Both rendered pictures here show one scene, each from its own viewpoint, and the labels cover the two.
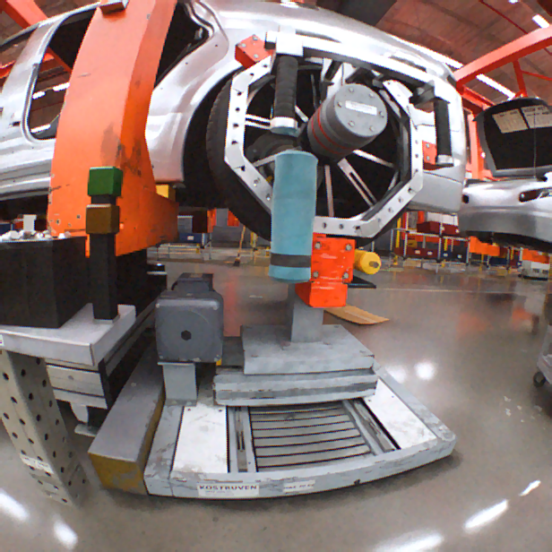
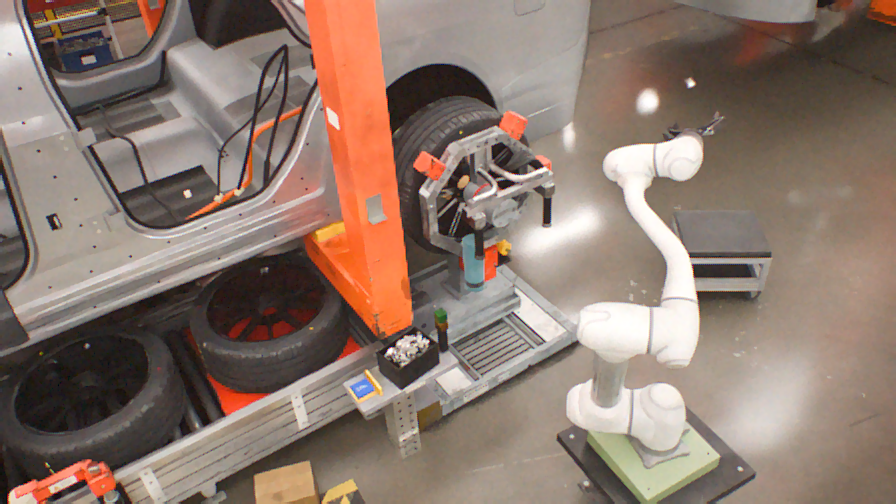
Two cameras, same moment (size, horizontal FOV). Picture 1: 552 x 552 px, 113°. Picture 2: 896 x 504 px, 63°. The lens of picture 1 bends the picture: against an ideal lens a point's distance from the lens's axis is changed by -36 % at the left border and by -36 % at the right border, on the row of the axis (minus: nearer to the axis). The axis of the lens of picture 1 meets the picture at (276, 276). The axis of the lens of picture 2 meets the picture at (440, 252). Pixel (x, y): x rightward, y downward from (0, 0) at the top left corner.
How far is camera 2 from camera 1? 2.72 m
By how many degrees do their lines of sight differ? 35
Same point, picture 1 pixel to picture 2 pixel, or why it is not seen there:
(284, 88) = (480, 244)
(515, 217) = not seen: outside the picture
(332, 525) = (527, 391)
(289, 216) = (476, 270)
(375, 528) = (547, 387)
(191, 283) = not seen: hidden behind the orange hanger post
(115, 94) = (400, 264)
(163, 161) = (336, 208)
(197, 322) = (428, 317)
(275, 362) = (461, 313)
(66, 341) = (451, 365)
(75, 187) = (392, 307)
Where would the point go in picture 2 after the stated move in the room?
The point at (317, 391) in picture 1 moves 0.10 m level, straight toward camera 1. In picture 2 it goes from (487, 318) to (493, 333)
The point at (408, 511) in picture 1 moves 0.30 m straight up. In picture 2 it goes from (561, 375) to (564, 329)
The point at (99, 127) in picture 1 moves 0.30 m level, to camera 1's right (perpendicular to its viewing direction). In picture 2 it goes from (397, 281) to (469, 257)
